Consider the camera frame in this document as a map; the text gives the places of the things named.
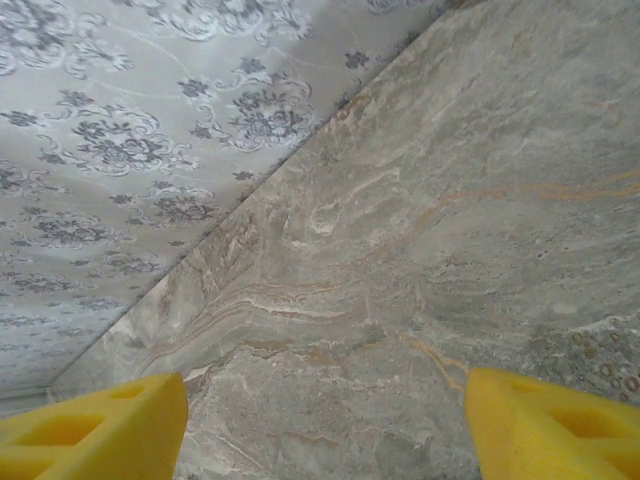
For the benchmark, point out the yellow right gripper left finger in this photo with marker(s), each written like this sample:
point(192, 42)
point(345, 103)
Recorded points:
point(100, 435)

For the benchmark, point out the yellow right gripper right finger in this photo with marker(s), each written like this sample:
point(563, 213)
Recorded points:
point(550, 430)

